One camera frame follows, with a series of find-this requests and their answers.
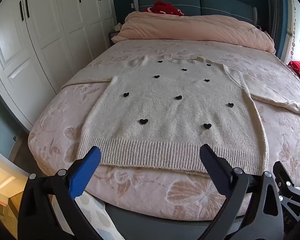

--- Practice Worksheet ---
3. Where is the red cloth on headboard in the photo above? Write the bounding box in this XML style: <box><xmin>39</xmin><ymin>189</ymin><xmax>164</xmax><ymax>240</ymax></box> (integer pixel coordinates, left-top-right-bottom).
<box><xmin>147</xmin><ymin>1</ymin><xmax>185</xmax><ymax>17</ymax></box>

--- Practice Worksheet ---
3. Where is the pink duvet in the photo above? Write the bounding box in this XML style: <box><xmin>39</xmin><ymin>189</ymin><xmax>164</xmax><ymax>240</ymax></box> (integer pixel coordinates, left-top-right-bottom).
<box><xmin>111</xmin><ymin>11</ymin><xmax>275</xmax><ymax>53</ymax></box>

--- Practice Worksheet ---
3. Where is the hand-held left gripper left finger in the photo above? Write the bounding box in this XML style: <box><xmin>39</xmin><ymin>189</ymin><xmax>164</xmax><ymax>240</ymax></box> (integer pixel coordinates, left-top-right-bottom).
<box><xmin>19</xmin><ymin>146</ymin><xmax>102</xmax><ymax>240</ymax></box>

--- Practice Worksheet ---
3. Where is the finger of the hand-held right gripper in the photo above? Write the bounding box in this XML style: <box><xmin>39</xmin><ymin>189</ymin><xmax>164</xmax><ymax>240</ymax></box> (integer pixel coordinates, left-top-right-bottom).
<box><xmin>272</xmin><ymin>161</ymin><xmax>300</xmax><ymax>240</ymax></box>

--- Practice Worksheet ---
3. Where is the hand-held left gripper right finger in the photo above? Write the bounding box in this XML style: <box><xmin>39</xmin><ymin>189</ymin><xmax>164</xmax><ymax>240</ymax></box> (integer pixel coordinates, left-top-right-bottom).
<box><xmin>199</xmin><ymin>144</ymin><xmax>284</xmax><ymax>240</ymax></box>

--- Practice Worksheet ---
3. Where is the blue upholstered headboard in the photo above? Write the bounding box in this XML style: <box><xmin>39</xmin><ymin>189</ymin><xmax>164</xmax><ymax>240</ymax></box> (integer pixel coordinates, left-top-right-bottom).
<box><xmin>132</xmin><ymin>0</ymin><xmax>258</xmax><ymax>25</ymax></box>

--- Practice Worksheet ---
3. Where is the cream sweater with black hearts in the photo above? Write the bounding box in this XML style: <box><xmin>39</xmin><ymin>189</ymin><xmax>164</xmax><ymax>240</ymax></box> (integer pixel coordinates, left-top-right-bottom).
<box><xmin>61</xmin><ymin>54</ymin><xmax>300</xmax><ymax>178</ymax></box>

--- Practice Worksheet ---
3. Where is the white wardrobe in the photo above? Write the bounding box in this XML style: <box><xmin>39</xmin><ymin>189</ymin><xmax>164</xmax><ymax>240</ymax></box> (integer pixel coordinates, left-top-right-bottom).
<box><xmin>0</xmin><ymin>0</ymin><xmax>118</xmax><ymax>133</ymax></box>

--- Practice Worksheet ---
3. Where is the red cloth by window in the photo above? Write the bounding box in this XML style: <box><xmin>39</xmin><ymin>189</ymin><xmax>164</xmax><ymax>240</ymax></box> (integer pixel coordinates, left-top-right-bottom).
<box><xmin>287</xmin><ymin>60</ymin><xmax>300</xmax><ymax>78</ymax></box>

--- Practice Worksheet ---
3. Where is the grey striped curtain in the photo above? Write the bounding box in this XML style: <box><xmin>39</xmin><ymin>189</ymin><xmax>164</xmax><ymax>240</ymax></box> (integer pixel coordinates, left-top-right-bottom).
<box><xmin>265</xmin><ymin>0</ymin><xmax>290</xmax><ymax>58</ymax></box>

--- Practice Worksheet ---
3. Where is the light patterned rug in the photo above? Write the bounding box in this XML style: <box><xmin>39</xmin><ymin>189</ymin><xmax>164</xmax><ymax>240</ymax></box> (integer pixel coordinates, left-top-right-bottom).
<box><xmin>75</xmin><ymin>194</ymin><xmax>115</xmax><ymax>240</ymax></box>

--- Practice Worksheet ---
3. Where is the dark bed base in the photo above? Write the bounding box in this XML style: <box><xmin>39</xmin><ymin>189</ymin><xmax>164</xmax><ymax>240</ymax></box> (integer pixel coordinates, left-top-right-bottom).
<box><xmin>105</xmin><ymin>202</ymin><xmax>243</xmax><ymax>232</ymax></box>

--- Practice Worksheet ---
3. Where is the dark nightstand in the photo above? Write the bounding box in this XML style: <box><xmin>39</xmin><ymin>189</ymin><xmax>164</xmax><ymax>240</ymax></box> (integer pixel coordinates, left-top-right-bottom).
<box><xmin>108</xmin><ymin>24</ymin><xmax>123</xmax><ymax>47</ymax></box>

